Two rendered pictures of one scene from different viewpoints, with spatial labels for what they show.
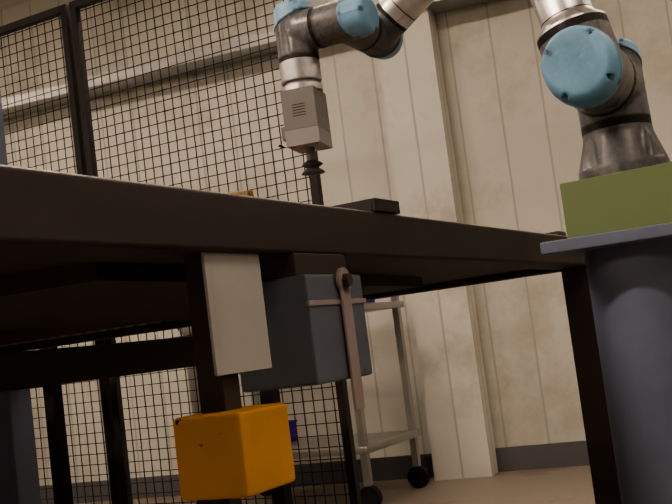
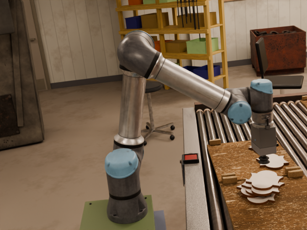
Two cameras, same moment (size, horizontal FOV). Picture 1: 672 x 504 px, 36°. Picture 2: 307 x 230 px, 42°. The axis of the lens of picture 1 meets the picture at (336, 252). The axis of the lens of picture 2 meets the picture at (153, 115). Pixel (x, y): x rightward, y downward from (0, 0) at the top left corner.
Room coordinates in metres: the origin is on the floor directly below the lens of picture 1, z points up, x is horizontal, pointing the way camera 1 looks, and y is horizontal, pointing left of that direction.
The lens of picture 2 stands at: (2.96, -0.86, 1.74)
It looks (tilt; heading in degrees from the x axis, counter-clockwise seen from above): 18 degrees down; 158
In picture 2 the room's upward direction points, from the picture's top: 7 degrees counter-clockwise
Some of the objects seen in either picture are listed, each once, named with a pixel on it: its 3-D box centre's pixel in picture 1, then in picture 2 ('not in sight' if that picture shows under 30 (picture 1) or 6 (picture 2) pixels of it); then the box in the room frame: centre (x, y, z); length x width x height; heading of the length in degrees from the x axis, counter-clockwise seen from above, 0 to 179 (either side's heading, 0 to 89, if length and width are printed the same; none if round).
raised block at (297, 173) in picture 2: not in sight; (295, 173); (1.81, 0.20, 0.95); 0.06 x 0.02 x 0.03; 65
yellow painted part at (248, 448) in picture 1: (225, 371); not in sight; (1.02, 0.12, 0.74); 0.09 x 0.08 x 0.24; 153
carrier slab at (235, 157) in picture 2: not in sight; (250, 159); (1.55, 0.17, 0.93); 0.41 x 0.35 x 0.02; 156
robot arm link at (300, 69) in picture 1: (301, 75); (262, 116); (1.84, 0.02, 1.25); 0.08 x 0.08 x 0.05
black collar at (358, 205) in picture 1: (362, 210); (190, 158); (1.36, -0.04, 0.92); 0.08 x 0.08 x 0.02; 63
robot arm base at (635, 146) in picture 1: (620, 151); (126, 200); (1.70, -0.50, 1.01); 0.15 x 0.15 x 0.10
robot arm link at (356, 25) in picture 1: (348, 22); (234, 99); (1.80, -0.07, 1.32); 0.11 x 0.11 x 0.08; 62
